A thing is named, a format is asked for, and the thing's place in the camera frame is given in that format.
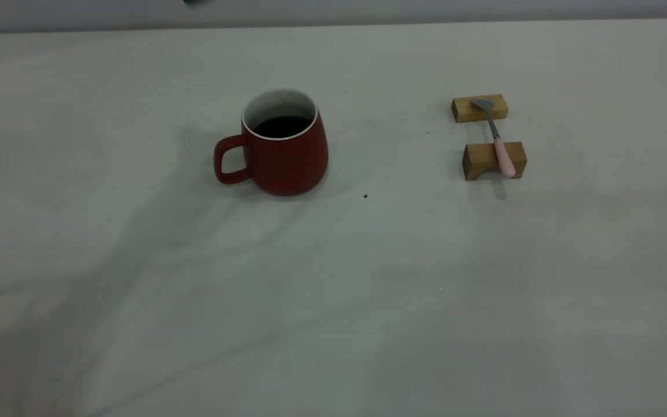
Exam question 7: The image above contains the arched wooden block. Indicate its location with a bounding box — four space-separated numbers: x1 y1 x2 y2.
462 141 528 181

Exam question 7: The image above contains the rectangular wooden block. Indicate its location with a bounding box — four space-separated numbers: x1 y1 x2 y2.
452 94 509 123

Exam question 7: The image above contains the pink handled metal spoon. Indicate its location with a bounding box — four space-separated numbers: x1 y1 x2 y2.
472 98 517 178

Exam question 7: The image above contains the red ceramic mug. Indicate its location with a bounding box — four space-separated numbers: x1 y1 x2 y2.
214 89 329 196

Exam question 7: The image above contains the dark coffee liquid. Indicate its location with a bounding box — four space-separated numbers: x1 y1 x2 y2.
252 115 313 139

